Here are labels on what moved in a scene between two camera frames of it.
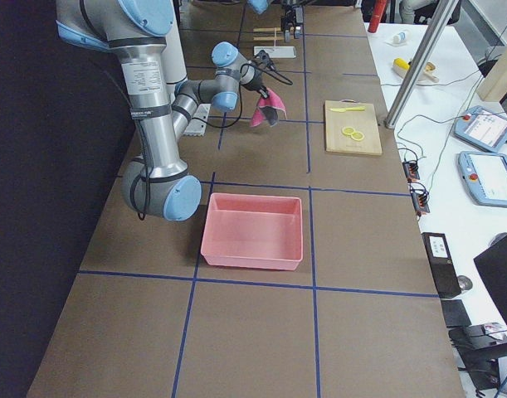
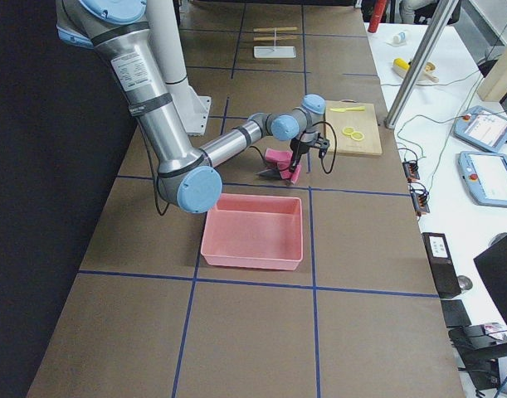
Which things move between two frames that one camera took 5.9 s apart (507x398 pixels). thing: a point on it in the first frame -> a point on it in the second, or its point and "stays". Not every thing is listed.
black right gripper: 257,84 -> 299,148
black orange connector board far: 411,171 stays
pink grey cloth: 266,110 -> 282,160
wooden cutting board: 352,127 stays
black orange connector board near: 421,198 stays
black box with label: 444,272 stays
